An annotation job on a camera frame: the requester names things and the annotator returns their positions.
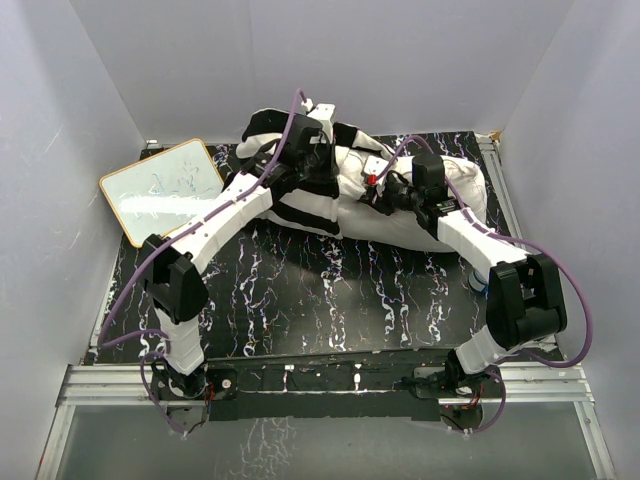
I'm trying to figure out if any black white striped pillowcase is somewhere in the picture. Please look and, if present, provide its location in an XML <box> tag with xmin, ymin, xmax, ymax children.
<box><xmin>235</xmin><ymin>108</ymin><xmax>392</xmax><ymax>238</ymax></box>

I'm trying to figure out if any yellow framed whiteboard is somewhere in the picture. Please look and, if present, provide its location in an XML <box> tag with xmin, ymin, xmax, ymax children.
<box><xmin>99</xmin><ymin>138</ymin><xmax>224</xmax><ymax>248</ymax></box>

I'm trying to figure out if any white pillow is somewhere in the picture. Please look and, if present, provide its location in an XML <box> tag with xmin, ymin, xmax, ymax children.
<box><xmin>336</xmin><ymin>147</ymin><xmax>488</xmax><ymax>252</ymax></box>

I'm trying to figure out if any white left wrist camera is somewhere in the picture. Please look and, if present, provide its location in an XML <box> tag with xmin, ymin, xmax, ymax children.
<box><xmin>305</xmin><ymin>100</ymin><xmax>336</xmax><ymax>123</ymax></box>

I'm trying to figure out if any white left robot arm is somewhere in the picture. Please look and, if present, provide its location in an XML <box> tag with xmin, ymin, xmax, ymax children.
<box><xmin>143</xmin><ymin>104</ymin><xmax>340</xmax><ymax>399</ymax></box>

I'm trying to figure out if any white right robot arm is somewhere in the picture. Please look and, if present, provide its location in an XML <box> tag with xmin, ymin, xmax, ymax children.
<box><xmin>362</xmin><ymin>153</ymin><xmax>567</xmax><ymax>397</ymax></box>

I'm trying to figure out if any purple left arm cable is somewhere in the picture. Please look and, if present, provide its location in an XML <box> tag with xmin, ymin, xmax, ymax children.
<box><xmin>96</xmin><ymin>90</ymin><xmax>311</xmax><ymax>435</ymax></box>

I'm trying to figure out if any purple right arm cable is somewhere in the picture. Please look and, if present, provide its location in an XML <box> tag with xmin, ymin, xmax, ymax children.
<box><xmin>375</xmin><ymin>135</ymin><xmax>593</xmax><ymax>431</ymax></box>

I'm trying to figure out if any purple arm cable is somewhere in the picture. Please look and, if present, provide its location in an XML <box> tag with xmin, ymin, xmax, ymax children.
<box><xmin>96</xmin><ymin>90</ymin><xmax>311</xmax><ymax>435</ymax></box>
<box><xmin>375</xmin><ymin>135</ymin><xmax>593</xmax><ymax>431</ymax></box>

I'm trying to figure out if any aluminium table frame rail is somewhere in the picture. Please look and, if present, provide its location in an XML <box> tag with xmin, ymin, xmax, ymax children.
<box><xmin>37</xmin><ymin>358</ymin><xmax>616</xmax><ymax>479</ymax></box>

